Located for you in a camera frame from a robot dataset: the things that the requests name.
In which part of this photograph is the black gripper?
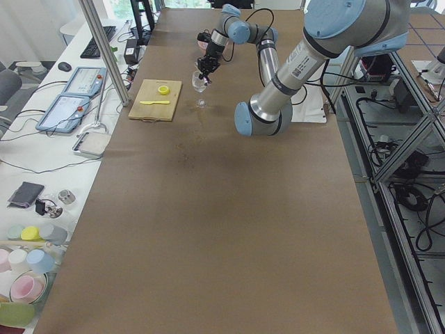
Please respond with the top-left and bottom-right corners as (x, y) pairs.
(197, 55), (219, 77)

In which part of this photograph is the clear wine glass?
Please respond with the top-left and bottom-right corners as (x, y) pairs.
(191, 70), (207, 108)

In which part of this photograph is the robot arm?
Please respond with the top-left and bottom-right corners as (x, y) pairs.
(234, 1), (410, 136)
(196, 3), (277, 84)

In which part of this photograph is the pink ice bowl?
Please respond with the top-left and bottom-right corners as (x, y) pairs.
(197, 40), (229, 55)

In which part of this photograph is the yellow lemon half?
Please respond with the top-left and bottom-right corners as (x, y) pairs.
(157, 85), (170, 95)

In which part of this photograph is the yellow plastic knife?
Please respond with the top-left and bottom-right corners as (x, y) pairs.
(139, 100), (170, 105)

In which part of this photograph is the wooden cutting board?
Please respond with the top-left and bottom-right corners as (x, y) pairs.
(128, 79), (182, 122)

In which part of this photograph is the black keyboard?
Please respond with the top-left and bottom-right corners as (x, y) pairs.
(79, 25), (118, 59)

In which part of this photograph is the teach pendant with red button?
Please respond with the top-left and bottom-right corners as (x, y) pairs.
(63, 67), (107, 97)

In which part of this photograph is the black computer mouse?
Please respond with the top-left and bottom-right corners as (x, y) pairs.
(58, 62), (72, 72)

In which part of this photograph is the brown table mat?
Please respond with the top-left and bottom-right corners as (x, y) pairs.
(35, 9), (397, 333)

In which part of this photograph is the steel cup on desk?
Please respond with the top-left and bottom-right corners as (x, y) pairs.
(58, 189), (76, 205)

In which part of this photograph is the black clip device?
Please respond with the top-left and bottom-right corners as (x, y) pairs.
(35, 198), (63, 218)

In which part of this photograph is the grey-blue plastic cup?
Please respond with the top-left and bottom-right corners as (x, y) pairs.
(39, 223), (68, 246)

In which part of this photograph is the yellow cup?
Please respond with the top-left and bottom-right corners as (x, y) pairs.
(20, 226), (42, 241)

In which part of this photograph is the light blue cup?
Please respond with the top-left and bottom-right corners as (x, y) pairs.
(26, 249), (55, 274)

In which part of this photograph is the pink cup in bowl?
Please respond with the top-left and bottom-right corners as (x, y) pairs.
(10, 275), (44, 303)

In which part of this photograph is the green plate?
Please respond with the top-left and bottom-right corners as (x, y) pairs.
(1, 302), (35, 328)

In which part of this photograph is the aluminium frame post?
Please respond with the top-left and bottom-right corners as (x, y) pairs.
(79, 0), (130, 106)

